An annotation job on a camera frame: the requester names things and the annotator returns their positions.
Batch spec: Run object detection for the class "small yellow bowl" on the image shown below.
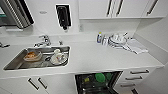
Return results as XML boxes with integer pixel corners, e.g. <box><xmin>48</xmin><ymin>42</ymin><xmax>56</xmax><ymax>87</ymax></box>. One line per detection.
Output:
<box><xmin>82</xmin><ymin>76</ymin><xmax>92</xmax><ymax>84</ymax></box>

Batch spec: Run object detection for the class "black built-in dishwasher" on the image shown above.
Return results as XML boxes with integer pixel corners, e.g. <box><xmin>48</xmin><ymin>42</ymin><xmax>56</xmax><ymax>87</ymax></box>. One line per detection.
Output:
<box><xmin>73</xmin><ymin>70</ymin><xmax>124</xmax><ymax>94</ymax></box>

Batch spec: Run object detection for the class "blue dish soap bottle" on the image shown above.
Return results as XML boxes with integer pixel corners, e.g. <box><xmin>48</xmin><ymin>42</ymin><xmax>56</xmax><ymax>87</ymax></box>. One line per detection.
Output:
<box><xmin>96</xmin><ymin>31</ymin><xmax>104</xmax><ymax>45</ymax></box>

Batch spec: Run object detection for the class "small white bottle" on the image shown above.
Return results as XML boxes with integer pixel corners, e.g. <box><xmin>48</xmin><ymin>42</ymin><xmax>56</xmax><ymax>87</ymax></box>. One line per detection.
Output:
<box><xmin>101</xmin><ymin>34</ymin><xmax>110</xmax><ymax>47</ymax></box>

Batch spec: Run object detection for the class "chrome sink knob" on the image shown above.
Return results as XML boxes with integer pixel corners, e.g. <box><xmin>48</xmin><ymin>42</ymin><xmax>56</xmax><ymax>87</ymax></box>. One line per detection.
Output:
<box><xmin>58</xmin><ymin>40</ymin><xmax>64</xmax><ymax>46</ymax></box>

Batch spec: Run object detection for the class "white cup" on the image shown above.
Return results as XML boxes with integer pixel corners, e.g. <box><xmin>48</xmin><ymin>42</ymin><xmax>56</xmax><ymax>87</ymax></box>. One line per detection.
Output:
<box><xmin>50</xmin><ymin>48</ymin><xmax>70</xmax><ymax>66</ymax></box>

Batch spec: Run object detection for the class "pile of white dishes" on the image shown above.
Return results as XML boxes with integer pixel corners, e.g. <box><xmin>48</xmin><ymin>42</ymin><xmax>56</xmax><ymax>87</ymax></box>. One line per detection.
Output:
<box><xmin>108</xmin><ymin>32</ymin><xmax>132</xmax><ymax>50</ymax></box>

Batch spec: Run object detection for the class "chrome sink faucet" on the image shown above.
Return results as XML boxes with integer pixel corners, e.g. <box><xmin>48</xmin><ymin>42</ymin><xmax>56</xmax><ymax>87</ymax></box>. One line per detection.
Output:
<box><xmin>32</xmin><ymin>34</ymin><xmax>53</xmax><ymax>48</ymax></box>

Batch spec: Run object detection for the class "white two-door base cabinet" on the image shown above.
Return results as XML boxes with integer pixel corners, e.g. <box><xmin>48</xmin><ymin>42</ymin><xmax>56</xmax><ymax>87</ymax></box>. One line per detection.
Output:
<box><xmin>0</xmin><ymin>74</ymin><xmax>77</xmax><ymax>94</ymax></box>

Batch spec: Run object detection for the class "orange bowl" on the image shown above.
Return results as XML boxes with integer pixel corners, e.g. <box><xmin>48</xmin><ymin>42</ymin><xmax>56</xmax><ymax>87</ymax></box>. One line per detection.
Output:
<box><xmin>23</xmin><ymin>50</ymin><xmax>44</xmax><ymax>63</ymax></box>

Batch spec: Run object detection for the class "white cloth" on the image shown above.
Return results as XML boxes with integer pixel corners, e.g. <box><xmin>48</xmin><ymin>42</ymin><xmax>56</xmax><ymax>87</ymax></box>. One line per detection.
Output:
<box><xmin>124</xmin><ymin>38</ymin><xmax>150</xmax><ymax>55</ymax></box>

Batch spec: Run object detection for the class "white drawer unit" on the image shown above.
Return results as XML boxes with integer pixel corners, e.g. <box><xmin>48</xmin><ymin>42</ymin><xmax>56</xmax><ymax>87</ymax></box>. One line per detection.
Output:
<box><xmin>114</xmin><ymin>66</ymin><xmax>153</xmax><ymax>94</ymax></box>

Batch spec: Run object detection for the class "steel kitchen sink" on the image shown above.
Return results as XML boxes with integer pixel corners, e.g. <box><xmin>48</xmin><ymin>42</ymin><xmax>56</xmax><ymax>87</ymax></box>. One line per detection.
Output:
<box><xmin>2</xmin><ymin>45</ymin><xmax>72</xmax><ymax>71</ymax></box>

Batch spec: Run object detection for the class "steel paper towel dispenser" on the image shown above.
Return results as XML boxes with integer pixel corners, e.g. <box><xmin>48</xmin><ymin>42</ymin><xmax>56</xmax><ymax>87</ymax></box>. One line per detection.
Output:
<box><xmin>0</xmin><ymin>0</ymin><xmax>35</xmax><ymax>30</ymax></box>

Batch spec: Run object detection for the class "white wall outlet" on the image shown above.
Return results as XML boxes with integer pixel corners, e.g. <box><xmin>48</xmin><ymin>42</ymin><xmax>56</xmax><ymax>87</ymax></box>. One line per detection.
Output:
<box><xmin>78</xmin><ymin>23</ymin><xmax>84</xmax><ymax>32</ymax></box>

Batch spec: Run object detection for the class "black wall soap dispenser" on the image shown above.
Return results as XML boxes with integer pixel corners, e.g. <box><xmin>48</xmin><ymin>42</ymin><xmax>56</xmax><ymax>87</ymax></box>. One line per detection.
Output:
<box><xmin>55</xmin><ymin>3</ymin><xmax>72</xmax><ymax>32</ymax></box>

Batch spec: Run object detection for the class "white wall cabinet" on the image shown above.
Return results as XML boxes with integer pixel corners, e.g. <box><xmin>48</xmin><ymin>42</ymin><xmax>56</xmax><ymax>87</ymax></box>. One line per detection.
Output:
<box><xmin>77</xmin><ymin>0</ymin><xmax>168</xmax><ymax>20</ymax></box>

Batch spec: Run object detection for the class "white wall switch plate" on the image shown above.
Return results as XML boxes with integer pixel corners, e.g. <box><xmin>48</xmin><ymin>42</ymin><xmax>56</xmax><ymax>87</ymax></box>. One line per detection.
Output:
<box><xmin>39</xmin><ymin>10</ymin><xmax>48</xmax><ymax>15</ymax></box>

